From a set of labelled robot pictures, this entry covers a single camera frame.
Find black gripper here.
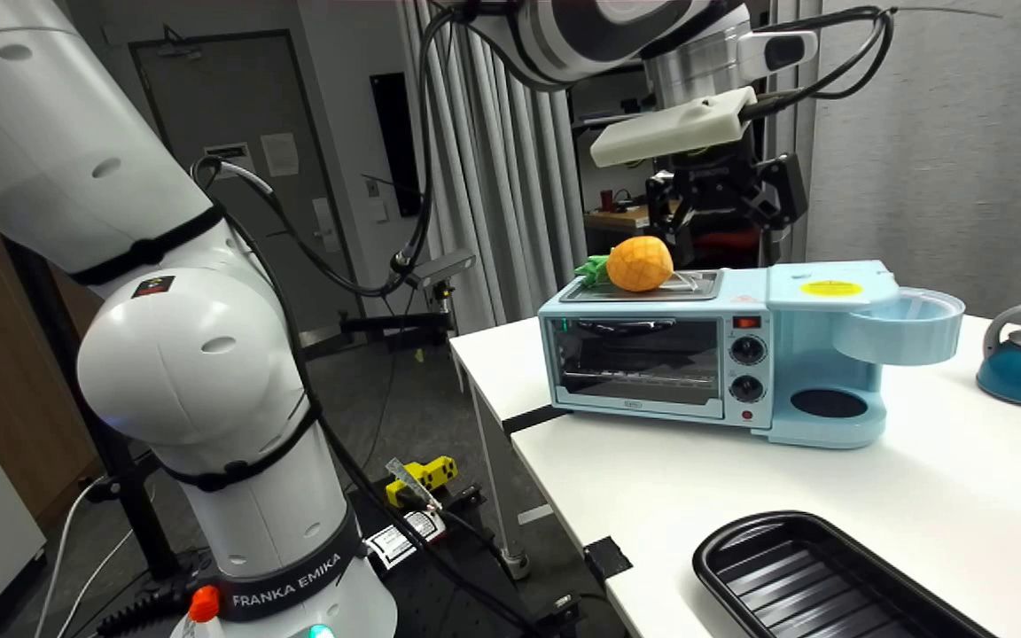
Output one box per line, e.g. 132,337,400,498
645,146,811,242

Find light blue toy oven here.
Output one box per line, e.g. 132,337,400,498
536,258,967,454

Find orange plush fruit green leaves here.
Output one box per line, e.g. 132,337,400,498
574,233,677,299

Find dark storage shelf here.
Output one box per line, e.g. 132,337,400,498
568,63,774,271

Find grey curtain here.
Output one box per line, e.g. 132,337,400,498
397,0,593,333

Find black tape seam strip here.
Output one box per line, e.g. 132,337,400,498
498,402,568,436

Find black tape patch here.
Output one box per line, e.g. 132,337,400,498
576,537,638,584

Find black ridged tray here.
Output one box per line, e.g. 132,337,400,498
692,507,999,638

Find yellow black hand tool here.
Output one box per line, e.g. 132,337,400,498
383,454,459,509

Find white paper sign tall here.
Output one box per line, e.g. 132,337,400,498
257,131,302,180

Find grey door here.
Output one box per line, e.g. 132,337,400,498
132,27,352,342

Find white paper sign small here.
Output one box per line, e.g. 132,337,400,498
197,138,254,180

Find white bottle orange cap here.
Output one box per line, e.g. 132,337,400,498
170,583,229,638

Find brown wooden cabinet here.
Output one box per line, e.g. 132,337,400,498
0,180,112,539

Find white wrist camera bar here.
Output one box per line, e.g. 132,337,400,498
589,86,761,170

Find camera on thin stand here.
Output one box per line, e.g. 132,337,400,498
400,244,536,583

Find black wall panel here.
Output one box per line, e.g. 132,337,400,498
368,71,425,222

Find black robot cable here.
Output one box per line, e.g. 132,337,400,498
195,0,900,300

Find white floor cable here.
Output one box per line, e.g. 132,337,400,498
29,476,138,638

